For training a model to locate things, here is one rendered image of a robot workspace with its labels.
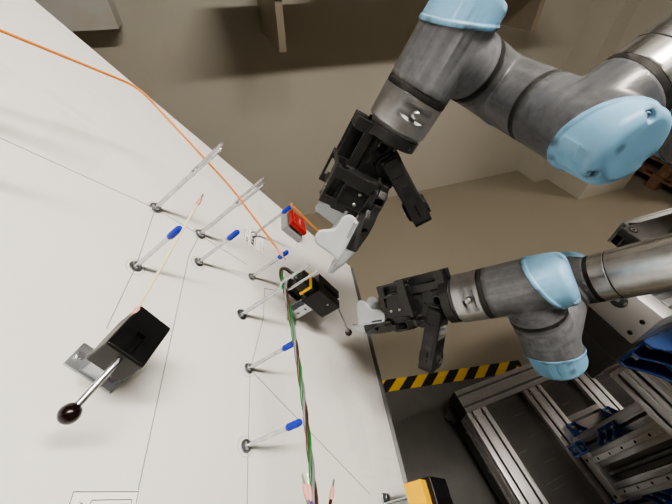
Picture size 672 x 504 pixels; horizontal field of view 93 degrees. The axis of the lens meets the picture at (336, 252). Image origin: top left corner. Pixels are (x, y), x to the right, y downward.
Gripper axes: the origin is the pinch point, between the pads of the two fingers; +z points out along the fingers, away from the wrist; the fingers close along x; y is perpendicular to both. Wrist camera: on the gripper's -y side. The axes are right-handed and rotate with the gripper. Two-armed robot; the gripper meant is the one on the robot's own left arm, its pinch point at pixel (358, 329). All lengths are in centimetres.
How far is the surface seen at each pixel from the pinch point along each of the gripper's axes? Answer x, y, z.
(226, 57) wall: -59, 143, 79
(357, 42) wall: -116, 143, 29
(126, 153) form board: 30.8, 35.8, 8.9
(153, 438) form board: 38.6, 0.2, -2.3
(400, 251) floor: -159, 21, 63
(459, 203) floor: -231, 49, 32
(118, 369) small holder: 41.6, 7.4, -6.9
